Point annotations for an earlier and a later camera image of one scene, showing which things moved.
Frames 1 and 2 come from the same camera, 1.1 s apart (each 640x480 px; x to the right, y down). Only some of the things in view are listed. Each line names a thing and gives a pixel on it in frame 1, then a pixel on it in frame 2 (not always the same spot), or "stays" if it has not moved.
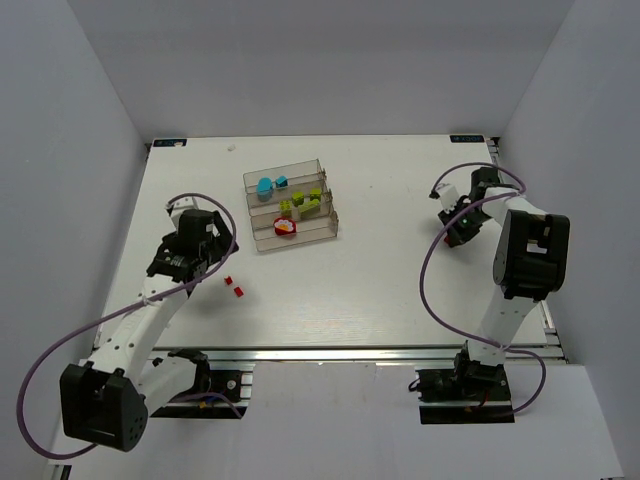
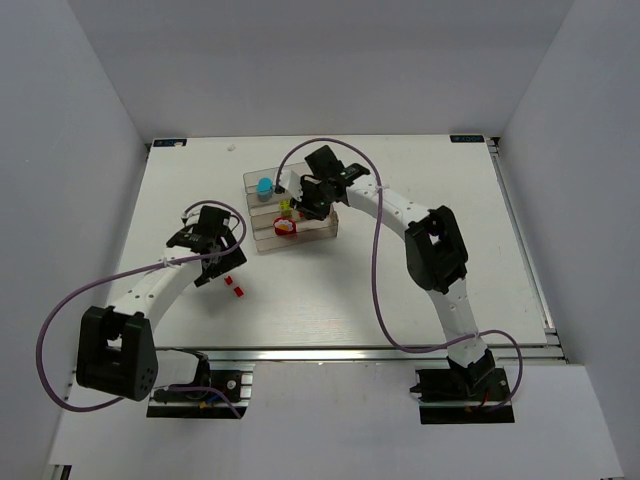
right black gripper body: (458, 228) -> (310, 198)
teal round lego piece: (264, 188) stays
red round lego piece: (284, 225) stays
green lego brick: (286, 208) stays
